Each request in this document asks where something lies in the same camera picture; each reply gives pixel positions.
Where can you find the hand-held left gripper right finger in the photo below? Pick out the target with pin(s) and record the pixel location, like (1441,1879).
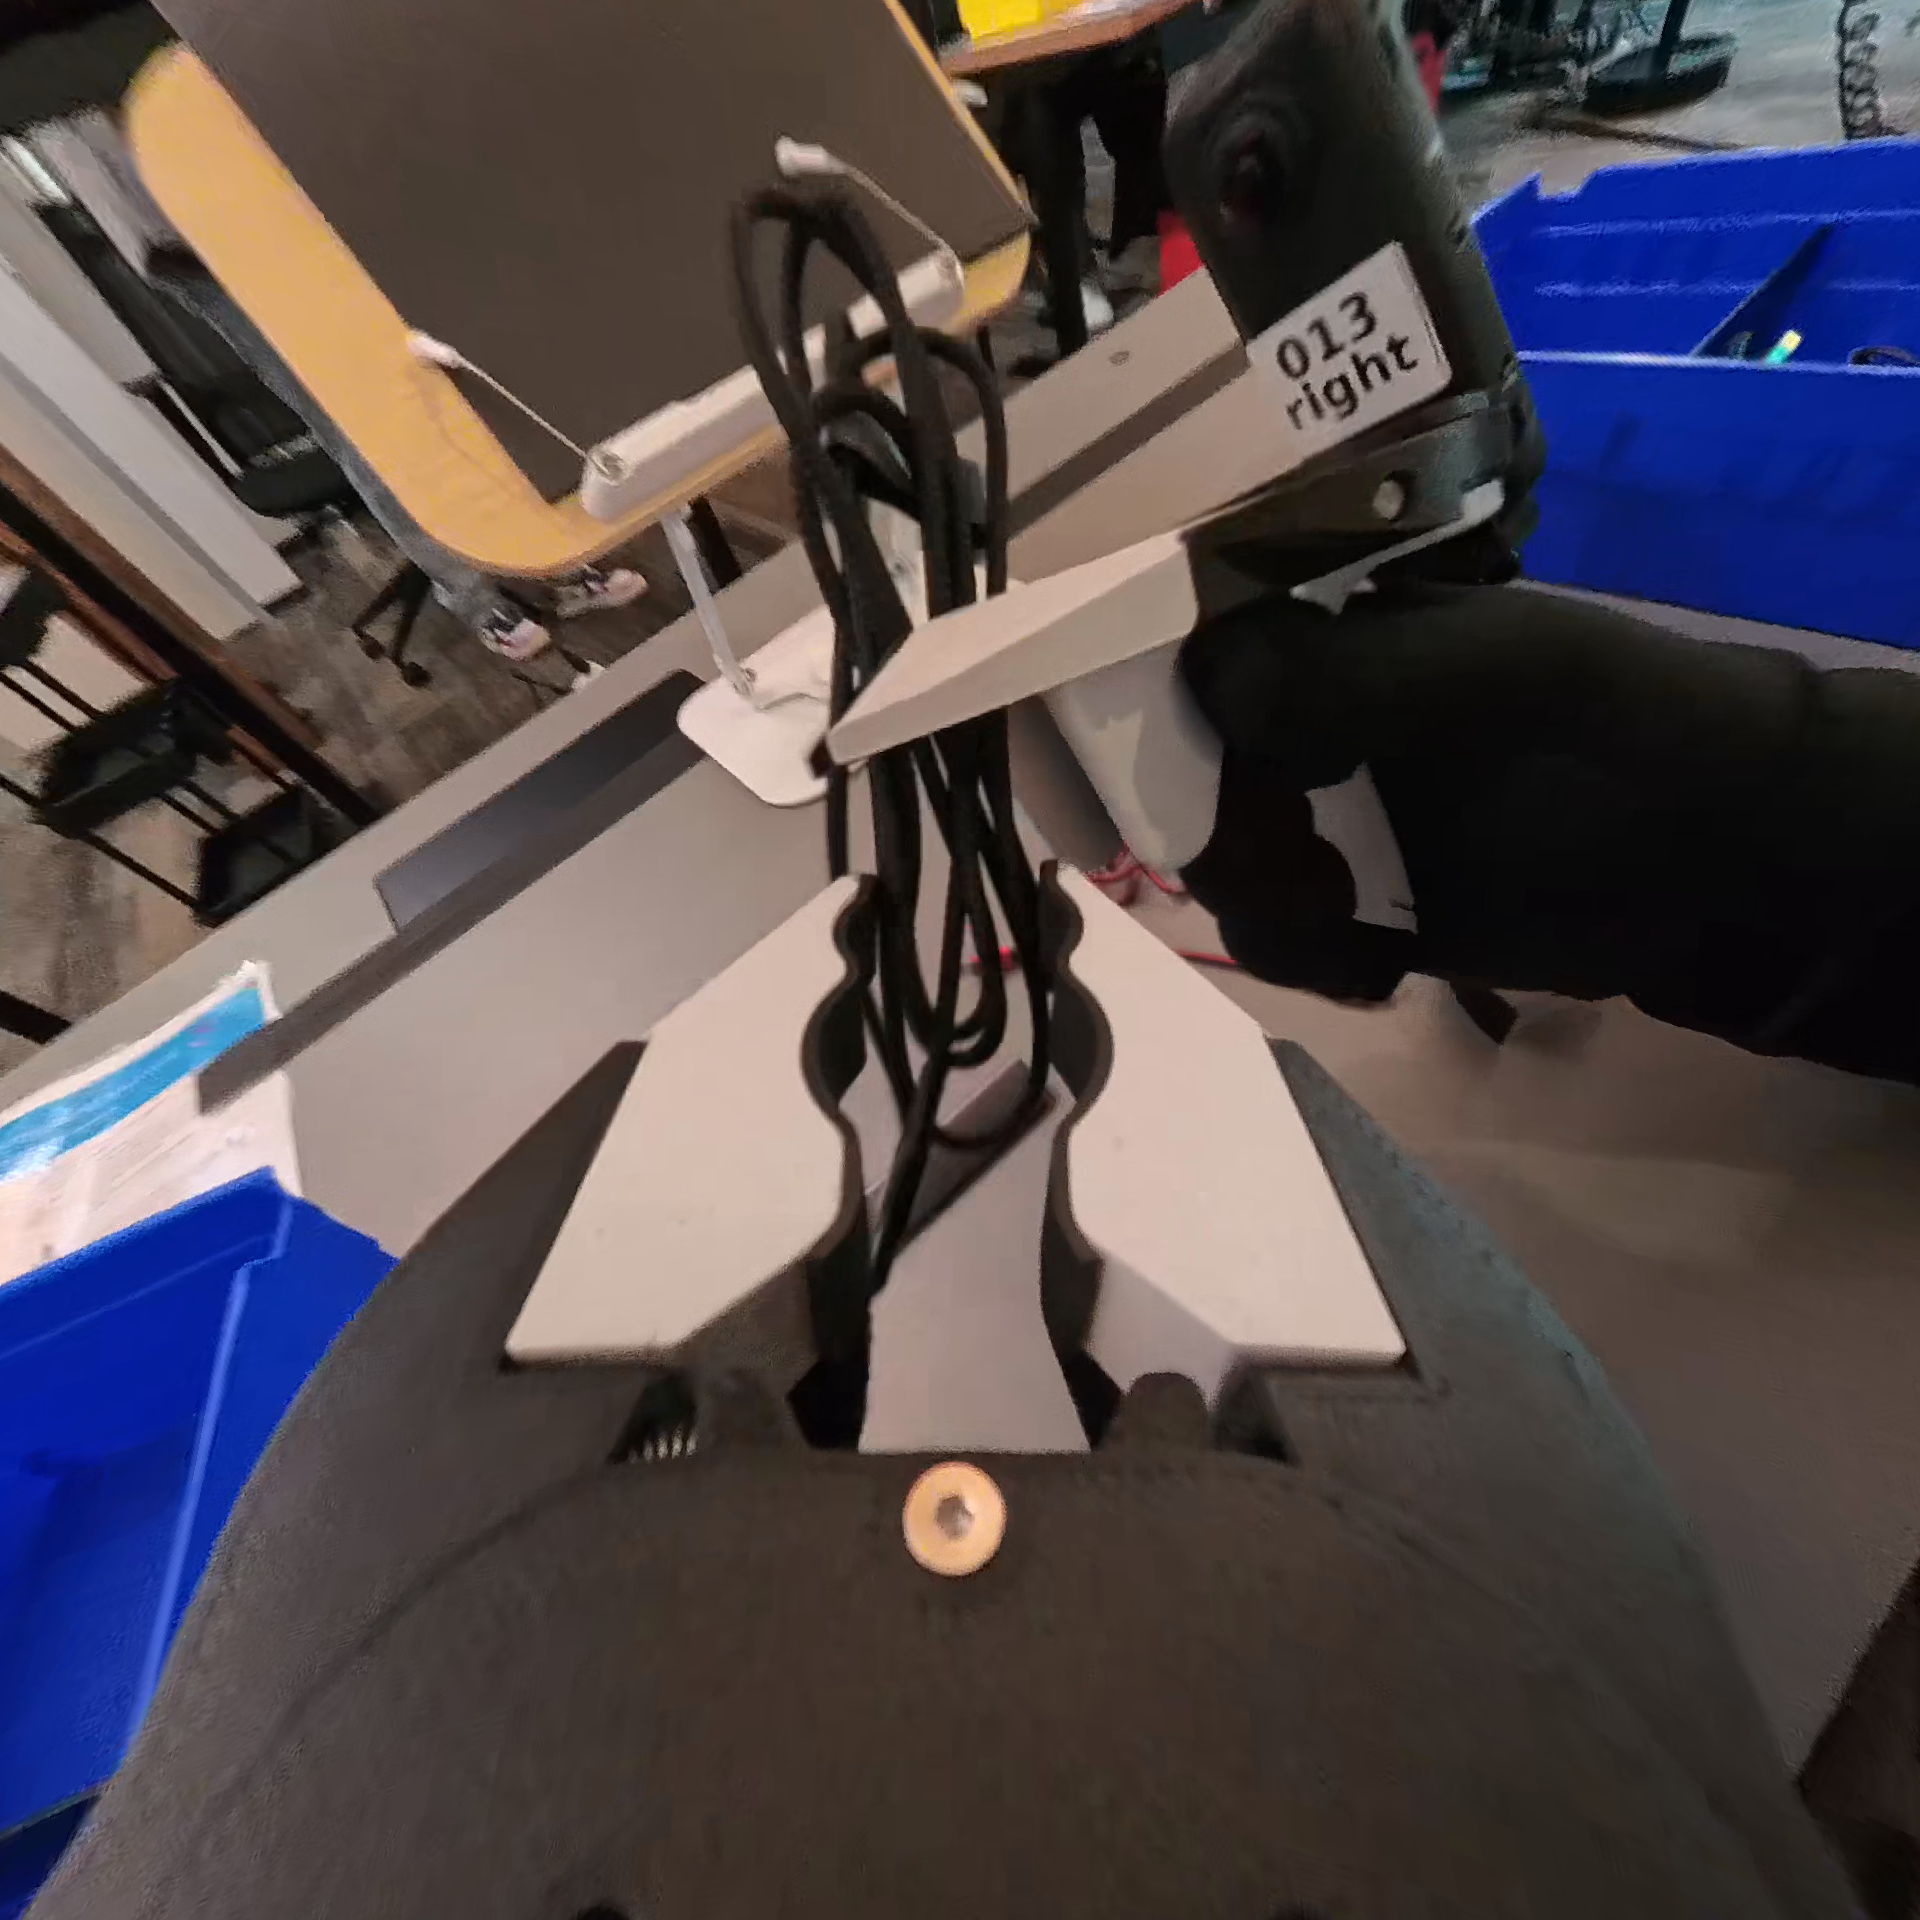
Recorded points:
(1214,1201)

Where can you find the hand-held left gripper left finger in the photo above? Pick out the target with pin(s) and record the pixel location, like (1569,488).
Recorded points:
(691,1201)

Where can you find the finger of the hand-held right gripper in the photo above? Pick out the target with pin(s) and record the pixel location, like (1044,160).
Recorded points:
(1035,644)

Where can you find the person's right hand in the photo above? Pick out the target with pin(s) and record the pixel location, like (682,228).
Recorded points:
(1574,780)

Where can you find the blue plastic bin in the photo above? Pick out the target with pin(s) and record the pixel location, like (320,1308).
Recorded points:
(1651,495)

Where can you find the printed paper sheet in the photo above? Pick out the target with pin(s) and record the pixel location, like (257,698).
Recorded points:
(120,1141)

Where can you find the blue bin with white label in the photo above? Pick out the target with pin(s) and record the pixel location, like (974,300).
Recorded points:
(120,1425)

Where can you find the wooden board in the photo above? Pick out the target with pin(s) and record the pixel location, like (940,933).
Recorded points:
(300,345)

